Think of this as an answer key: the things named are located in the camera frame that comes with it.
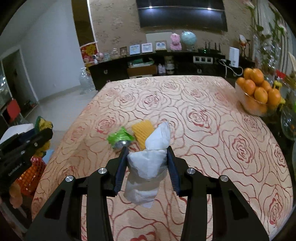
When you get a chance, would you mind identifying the black tv cabinet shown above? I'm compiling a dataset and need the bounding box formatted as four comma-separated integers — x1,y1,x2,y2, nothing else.
89,51,255,90

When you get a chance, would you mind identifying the pink plush toy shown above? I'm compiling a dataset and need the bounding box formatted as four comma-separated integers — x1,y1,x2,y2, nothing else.
170,33,182,51

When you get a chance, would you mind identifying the green foil wrapper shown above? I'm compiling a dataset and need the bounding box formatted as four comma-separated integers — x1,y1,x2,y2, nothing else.
107,127,135,149

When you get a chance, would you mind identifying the artificial flower arrangement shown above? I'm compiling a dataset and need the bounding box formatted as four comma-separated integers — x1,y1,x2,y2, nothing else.
243,1,287,76

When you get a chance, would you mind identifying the white framed certificate middle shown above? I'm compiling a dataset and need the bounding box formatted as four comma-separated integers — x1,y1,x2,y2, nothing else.
142,43,153,53

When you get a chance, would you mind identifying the black wifi router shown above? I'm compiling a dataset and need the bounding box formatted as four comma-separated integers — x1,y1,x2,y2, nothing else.
198,42,221,54

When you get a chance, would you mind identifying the white framed certificate left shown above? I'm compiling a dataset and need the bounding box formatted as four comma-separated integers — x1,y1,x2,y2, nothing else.
129,44,141,55

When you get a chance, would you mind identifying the left hand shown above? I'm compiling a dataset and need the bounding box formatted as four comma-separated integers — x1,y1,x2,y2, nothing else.
9,182,23,209

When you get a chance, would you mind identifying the red plastic mesh basket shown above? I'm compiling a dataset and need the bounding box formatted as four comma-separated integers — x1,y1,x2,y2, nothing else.
16,156,46,198

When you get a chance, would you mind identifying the glass bowl of oranges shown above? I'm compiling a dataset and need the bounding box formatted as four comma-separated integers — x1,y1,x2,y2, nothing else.
235,68,285,117

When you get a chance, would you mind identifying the wall mounted black television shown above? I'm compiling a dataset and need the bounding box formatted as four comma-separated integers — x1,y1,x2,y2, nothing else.
136,0,228,32

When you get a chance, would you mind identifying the clear large water bottle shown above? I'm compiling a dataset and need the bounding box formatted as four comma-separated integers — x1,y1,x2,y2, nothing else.
79,67,95,94

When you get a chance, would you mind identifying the yellow foam fruit net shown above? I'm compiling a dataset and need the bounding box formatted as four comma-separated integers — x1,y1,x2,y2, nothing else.
132,120,154,150

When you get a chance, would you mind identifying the red festive wall poster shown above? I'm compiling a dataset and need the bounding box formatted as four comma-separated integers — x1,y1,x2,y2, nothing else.
80,42,98,68

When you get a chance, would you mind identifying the small white tissue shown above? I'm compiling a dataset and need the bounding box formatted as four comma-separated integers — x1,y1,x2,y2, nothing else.
124,121,171,208

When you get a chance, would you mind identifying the white air purifier device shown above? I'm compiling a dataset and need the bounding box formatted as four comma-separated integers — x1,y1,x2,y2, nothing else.
229,47,239,68

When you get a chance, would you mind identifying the white framed certificate right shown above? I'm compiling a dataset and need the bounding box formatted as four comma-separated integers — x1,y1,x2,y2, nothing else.
155,40,167,51

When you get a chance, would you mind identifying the white framed certificate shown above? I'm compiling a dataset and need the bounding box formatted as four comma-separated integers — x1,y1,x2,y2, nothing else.
155,40,167,51
129,44,141,55
142,43,153,53

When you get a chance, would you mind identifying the blue plastic stool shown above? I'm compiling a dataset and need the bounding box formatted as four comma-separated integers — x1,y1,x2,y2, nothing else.
42,149,54,164

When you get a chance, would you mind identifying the rose pattern tablecloth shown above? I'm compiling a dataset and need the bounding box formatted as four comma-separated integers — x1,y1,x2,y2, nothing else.
32,76,293,237

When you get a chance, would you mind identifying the light blue globe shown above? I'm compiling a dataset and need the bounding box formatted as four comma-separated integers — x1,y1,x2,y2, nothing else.
181,31,197,51

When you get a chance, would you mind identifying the red chair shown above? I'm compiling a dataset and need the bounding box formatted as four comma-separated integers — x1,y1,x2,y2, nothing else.
6,99,21,122

